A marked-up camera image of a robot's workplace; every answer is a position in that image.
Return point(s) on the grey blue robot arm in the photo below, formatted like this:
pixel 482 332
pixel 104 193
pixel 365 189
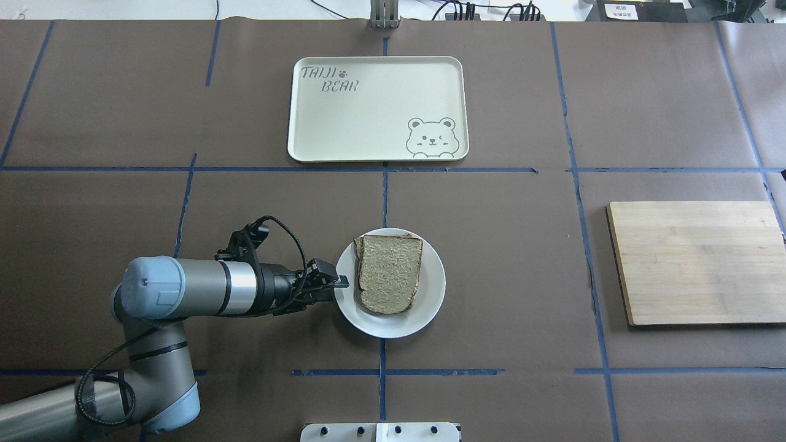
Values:
pixel 159 389

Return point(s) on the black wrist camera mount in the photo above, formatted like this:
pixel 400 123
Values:
pixel 243 244

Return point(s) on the bread slice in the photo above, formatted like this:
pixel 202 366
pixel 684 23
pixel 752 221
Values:
pixel 388 271

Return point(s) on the black power strip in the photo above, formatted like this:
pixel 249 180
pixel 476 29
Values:
pixel 469 11

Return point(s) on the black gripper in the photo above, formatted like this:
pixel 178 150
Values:
pixel 277 287

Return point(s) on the cream bear tray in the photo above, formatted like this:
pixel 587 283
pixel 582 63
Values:
pixel 378 109

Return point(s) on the white pedestal column base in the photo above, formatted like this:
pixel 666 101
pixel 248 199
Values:
pixel 382 431

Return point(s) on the black box with label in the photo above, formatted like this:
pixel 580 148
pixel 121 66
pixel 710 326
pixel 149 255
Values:
pixel 637 11

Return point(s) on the aluminium frame post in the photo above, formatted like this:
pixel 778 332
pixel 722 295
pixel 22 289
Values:
pixel 384 14

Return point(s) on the wooden cutting board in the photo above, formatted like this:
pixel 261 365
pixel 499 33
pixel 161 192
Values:
pixel 699 262

